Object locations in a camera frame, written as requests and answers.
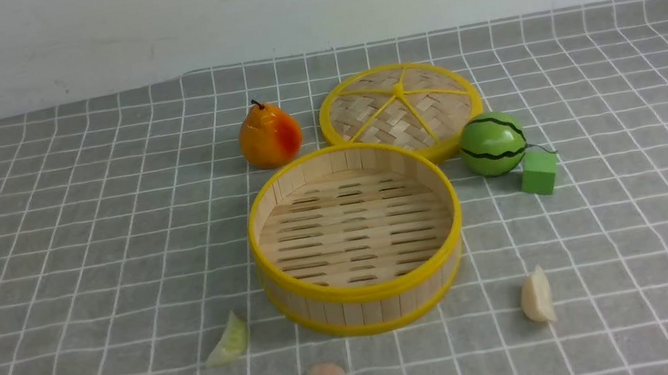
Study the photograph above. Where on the green toy dumpling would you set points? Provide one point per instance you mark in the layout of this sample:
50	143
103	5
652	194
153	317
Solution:
232	344

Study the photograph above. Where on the white toy dumpling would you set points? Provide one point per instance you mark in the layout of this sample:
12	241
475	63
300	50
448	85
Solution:
536	298

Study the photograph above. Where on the bamboo steamer tray yellow rim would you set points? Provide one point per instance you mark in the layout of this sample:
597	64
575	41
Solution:
358	239

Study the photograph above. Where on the woven bamboo steamer lid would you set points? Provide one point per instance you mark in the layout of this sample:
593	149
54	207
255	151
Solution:
413	106

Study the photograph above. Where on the orange toy pear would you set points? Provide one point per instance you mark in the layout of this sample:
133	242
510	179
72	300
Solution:
269	137

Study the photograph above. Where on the green toy watermelon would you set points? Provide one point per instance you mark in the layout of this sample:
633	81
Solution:
492	144

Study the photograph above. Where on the green wooden cube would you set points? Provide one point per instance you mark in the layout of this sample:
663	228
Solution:
539	172

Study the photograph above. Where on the grey checkered tablecloth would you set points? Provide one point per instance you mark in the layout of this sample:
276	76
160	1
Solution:
122	218

